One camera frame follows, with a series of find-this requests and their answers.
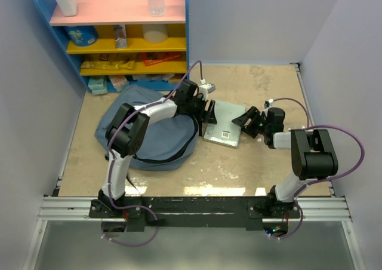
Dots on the pale green bottom book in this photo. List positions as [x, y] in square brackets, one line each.
[225, 132]

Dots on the blue grey backpack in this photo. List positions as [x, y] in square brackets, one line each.
[167, 144]

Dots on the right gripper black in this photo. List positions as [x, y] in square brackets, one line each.
[242, 120]

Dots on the silver snack pouch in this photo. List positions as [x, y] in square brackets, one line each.
[120, 36]

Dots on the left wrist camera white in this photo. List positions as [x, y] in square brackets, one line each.
[205, 89]

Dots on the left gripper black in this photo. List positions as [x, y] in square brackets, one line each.
[209, 116]

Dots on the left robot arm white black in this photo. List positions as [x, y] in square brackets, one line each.
[145, 130]

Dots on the yellow snack bag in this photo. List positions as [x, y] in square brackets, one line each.
[109, 61]

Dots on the orange snack pack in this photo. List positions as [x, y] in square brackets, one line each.
[154, 58]

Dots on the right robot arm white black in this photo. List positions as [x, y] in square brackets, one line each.
[313, 156]

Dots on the blue wooden shelf unit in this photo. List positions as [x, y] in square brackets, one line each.
[103, 15]

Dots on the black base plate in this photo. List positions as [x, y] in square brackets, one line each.
[187, 212]

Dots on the pink white tissue pack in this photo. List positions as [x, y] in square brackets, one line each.
[119, 82]

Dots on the teal tissue packs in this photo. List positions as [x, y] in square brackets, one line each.
[98, 85]

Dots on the white round container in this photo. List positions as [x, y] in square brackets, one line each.
[155, 33]

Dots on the aluminium rail frame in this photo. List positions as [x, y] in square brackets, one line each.
[313, 160]

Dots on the blue snack cup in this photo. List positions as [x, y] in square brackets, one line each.
[82, 36]

